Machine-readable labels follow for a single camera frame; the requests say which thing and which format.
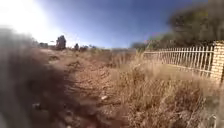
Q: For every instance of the dark tree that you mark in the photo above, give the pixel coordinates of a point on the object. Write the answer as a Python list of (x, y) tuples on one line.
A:
[(61, 42)]

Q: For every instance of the dry yellow grass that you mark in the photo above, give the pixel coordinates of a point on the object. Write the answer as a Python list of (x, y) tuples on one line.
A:
[(160, 93)]

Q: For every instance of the reddish dirt path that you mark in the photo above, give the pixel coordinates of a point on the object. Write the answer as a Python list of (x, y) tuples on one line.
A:
[(90, 86)]

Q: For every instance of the row of distant trees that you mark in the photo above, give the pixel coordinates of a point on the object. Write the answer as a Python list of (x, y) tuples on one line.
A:
[(81, 47)]

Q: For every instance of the trees behind fence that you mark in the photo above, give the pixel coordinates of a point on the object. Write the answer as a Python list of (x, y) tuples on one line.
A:
[(190, 26)]

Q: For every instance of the pale metal railing fence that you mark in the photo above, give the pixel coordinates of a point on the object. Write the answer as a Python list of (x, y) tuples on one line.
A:
[(186, 59)]

